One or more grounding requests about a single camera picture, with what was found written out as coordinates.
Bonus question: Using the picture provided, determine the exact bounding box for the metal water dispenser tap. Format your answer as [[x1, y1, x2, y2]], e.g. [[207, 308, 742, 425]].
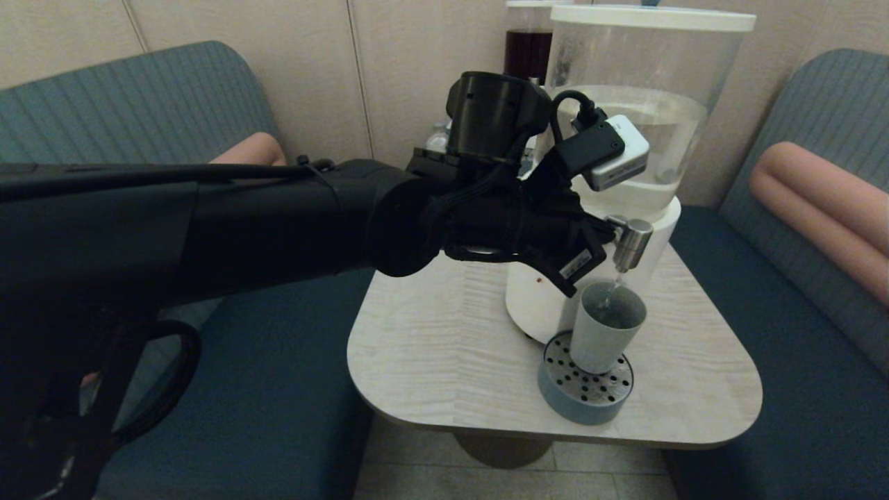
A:
[[603, 217, 654, 274]]

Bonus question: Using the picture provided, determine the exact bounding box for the grey-blue plastic cup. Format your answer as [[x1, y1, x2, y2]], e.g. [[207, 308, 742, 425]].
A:
[[570, 281, 648, 376]]

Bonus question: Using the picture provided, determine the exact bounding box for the clear water dispenser white base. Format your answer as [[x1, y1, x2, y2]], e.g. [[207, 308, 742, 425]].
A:
[[505, 3, 758, 347]]

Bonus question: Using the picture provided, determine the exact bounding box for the large round perforated drip tray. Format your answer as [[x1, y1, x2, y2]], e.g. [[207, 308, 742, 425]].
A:
[[538, 331, 635, 426]]

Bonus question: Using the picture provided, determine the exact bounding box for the dark drink dispenser white base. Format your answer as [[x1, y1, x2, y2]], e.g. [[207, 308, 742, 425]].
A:
[[504, 0, 558, 85]]

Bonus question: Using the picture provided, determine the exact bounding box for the pink bolster cushion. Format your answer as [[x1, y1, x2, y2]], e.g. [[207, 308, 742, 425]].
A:
[[749, 142, 889, 310], [207, 132, 288, 167]]

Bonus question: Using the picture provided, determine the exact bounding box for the blue ribbed bench sofa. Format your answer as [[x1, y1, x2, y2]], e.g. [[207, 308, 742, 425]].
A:
[[0, 40, 379, 500], [660, 47, 889, 500]]

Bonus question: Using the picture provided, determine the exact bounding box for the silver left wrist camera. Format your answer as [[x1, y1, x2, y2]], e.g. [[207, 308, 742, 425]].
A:
[[571, 114, 651, 193]]

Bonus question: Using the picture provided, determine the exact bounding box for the black left camera cable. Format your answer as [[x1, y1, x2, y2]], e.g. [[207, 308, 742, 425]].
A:
[[550, 90, 606, 143]]

